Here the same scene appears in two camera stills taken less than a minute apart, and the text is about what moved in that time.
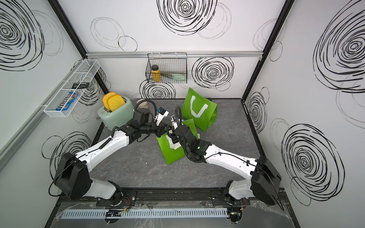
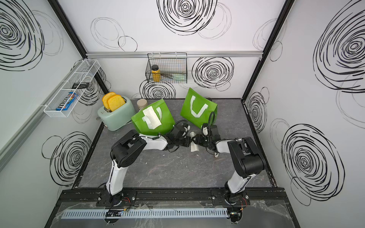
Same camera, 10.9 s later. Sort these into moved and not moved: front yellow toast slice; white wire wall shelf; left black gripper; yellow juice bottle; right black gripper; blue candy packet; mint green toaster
Moved: right black gripper; left black gripper
Not moved: mint green toaster; white wire wall shelf; yellow juice bottle; blue candy packet; front yellow toast slice
